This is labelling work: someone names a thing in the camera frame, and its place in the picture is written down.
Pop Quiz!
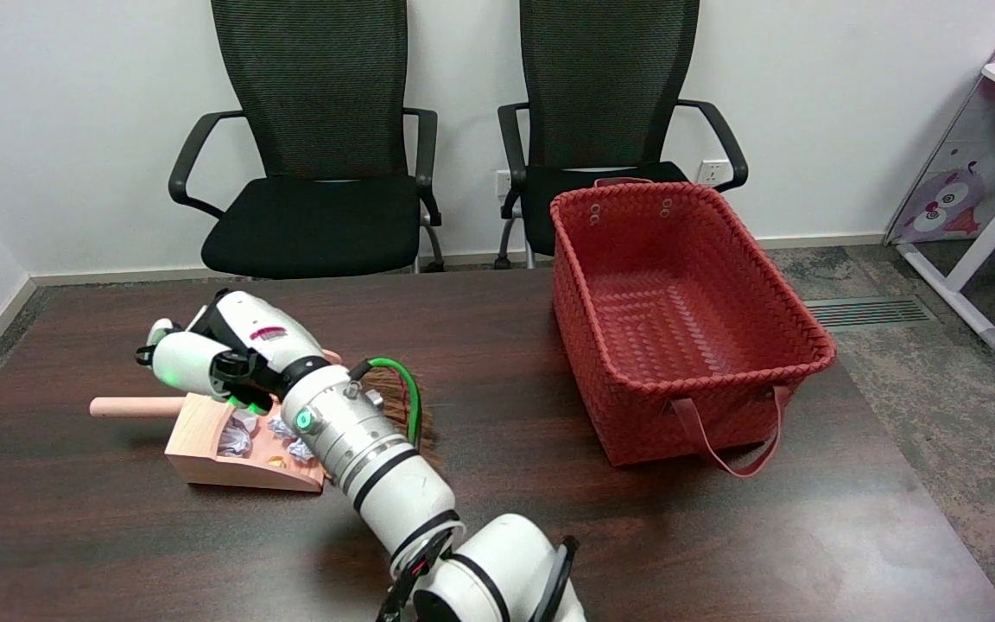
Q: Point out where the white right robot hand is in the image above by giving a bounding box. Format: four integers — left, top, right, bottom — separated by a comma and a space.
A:
136, 290, 343, 414

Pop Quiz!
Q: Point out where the brown straw hand broom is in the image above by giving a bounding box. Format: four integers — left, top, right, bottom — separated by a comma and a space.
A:
325, 350, 440, 454

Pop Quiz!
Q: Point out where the wooden dustpan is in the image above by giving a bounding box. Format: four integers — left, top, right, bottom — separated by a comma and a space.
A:
89, 346, 343, 493

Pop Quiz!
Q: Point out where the black mesh office chair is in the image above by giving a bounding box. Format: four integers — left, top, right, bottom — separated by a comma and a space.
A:
168, 0, 446, 280
497, 0, 749, 269

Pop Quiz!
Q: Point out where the red woven basket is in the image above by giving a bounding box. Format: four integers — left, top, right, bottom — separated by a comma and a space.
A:
549, 180, 837, 478

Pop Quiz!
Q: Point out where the metal floor vent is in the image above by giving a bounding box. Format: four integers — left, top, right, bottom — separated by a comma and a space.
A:
804, 296, 939, 332

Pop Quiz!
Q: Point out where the pink owl print panel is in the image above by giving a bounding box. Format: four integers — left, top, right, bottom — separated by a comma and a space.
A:
886, 0, 995, 244

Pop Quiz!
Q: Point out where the green robot cable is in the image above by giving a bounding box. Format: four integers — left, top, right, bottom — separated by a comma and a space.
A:
349, 357, 423, 446

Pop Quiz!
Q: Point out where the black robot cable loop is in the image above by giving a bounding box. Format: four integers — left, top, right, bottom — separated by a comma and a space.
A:
377, 536, 580, 622

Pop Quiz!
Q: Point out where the white desk frame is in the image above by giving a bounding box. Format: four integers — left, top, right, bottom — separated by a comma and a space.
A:
897, 151, 995, 351

